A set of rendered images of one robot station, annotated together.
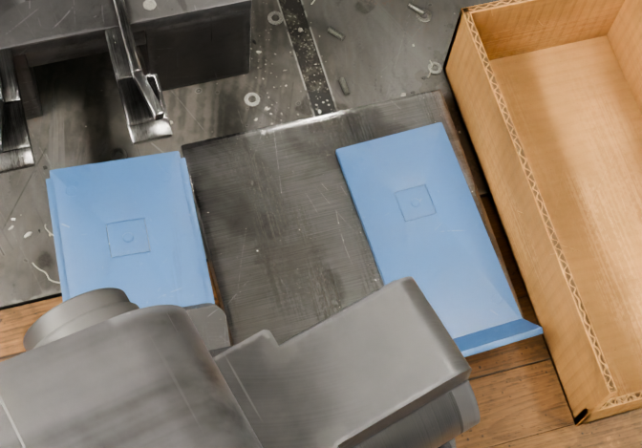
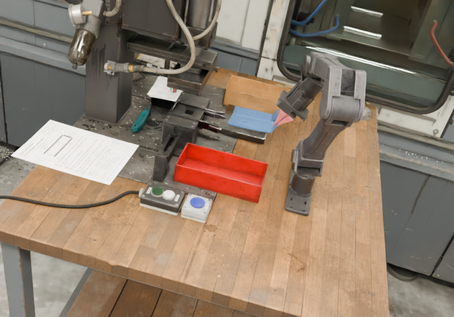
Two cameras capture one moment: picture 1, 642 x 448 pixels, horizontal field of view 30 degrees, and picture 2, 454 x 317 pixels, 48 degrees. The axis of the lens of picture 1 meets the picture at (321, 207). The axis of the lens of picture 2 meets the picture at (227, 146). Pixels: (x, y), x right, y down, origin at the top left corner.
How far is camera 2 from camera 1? 140 cm
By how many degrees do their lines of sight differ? 47
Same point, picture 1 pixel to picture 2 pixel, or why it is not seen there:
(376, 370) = not seen: hidden behind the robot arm
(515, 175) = (254, 99)
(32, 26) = (197, 116)
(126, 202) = (238, 119)
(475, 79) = (234, 96)
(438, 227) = (253, 113)
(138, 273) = (251, 122)
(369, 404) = not seen: hidden behind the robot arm
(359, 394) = not seen: hidden behind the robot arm
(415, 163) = (240, 110)
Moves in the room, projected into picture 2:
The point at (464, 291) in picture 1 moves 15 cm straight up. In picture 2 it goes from (264, 116) to (273, 78)
